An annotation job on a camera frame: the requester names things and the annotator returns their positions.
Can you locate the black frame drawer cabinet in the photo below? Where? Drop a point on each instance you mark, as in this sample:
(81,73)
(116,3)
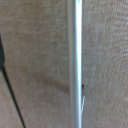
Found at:
(15,100)

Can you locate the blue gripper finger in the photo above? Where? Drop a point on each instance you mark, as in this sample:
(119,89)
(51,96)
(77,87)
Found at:
(1,53)

